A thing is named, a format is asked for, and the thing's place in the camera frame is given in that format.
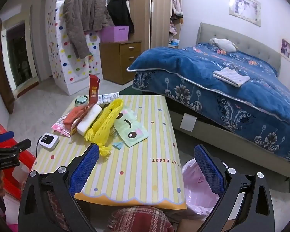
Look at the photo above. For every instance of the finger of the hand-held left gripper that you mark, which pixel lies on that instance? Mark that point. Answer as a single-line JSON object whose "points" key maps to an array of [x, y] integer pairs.
{"points": [[19, 146], [4, 135]]}

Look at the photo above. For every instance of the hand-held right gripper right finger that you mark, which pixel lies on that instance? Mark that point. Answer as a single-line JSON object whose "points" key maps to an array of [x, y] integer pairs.
{"points": [[207, 169]]}

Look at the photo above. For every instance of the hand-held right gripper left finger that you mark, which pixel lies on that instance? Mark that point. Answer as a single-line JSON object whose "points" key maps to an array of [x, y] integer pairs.
{"points": [[87, 169]]}

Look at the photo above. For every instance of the pink bag trash bin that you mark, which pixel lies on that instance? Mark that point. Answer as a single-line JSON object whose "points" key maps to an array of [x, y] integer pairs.
{"points": [[195, 198]]}

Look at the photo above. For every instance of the brown leather sheath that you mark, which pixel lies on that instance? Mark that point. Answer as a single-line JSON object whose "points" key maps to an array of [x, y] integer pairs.
{"points": [[73, 117]]}

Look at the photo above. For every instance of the yellow foam net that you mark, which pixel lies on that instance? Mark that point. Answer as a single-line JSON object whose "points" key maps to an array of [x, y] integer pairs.
{"points": [[106, 118]]}

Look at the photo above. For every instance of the green face towel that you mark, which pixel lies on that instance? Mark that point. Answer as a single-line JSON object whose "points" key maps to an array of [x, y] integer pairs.
{"points": [[130, 130]]}

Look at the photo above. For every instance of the white milk carton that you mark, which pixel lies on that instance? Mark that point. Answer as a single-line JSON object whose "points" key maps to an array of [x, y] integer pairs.
{"points": [[108, 98]]}

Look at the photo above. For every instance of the red plastic stool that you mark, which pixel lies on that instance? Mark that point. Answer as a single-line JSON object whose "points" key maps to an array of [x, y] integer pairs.
{"points": [[26, 160]]}

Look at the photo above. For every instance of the white square device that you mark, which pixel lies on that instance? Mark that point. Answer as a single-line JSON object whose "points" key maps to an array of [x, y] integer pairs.
{"points": [[48, 141]]}

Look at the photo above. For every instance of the grey upholstered bed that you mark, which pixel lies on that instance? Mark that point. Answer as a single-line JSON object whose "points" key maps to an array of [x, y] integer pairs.
{"points": [[232, 140]]}

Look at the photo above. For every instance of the small blue paper scrap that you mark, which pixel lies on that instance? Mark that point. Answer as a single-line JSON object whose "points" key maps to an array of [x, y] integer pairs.
{"points": [[117, 146]]}

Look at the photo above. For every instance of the pink plastic packet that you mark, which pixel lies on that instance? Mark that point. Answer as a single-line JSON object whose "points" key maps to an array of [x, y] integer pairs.
{"points": [[60, 128]]}

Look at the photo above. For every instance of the white foam block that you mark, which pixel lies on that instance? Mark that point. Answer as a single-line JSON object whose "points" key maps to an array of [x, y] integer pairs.
{"points": [[89, 120]]}

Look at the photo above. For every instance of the yellow striped tablecloth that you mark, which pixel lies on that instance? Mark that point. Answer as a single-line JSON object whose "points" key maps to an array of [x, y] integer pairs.
{"points": [[135, 174]]}

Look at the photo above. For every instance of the white paper tag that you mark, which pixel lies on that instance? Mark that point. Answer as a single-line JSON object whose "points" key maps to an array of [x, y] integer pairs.
{"points": [[188, 122]]}

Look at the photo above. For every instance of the brown wooden door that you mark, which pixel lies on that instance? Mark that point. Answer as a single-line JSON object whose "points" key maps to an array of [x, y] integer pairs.
{"points": [[2, 77]]}

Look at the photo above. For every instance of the cardboard piece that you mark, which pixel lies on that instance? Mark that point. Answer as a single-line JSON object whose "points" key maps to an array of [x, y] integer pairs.
{"points": [[191, 226]]}

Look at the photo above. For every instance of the green round tin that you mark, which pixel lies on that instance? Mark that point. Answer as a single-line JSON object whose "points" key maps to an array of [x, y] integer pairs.
{"points": [[81, 100]]}

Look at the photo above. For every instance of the red plaid cloth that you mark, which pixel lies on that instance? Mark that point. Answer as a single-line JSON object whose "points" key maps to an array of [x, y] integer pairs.
{"points": [[140, 218]]}

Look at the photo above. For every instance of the polka dot fabric wardrobe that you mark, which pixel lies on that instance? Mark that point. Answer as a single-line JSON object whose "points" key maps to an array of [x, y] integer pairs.
{"points": [[65, 72]]}

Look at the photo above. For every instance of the folded white cloth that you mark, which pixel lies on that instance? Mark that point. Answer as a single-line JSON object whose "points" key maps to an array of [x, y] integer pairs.
{"points": [[232, 77]]}

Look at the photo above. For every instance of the blue floral blanket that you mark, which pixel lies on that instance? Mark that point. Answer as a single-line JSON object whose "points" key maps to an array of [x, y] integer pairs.
{"points": [[183, 60]]}

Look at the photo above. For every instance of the brown wooden nightstand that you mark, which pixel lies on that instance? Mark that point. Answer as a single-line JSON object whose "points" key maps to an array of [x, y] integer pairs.
{"points": [[125, 60]]}

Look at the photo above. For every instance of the white plush toy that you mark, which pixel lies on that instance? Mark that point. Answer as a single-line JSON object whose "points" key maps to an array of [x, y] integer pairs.
{"points": [[224, 44]]}

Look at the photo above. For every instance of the purple plastic basket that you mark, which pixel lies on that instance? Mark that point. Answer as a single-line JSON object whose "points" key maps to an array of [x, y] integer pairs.
{"points": [[114, 33]]}

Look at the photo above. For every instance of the brown quilted jacket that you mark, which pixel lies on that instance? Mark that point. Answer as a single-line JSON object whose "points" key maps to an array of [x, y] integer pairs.
{"points": [[84, 17]]}

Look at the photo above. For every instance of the wooden wardrobe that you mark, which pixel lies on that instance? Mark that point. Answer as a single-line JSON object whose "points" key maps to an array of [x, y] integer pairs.
{"points": [[159, 17]]}

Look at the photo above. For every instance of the black coat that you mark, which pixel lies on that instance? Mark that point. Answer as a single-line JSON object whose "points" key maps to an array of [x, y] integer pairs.
{"points": [[118, 12]]}

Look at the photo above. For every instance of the hanging clothes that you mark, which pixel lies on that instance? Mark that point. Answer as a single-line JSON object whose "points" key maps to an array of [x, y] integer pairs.
{"points": [[176, 7]]}

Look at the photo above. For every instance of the small wall poster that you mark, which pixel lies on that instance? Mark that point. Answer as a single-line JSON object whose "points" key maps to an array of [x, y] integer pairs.
{"points": [[285, 48]]}

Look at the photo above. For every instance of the large wall poster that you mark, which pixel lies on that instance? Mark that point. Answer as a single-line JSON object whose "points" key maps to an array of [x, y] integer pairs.
{"points": [[244, 7]]}

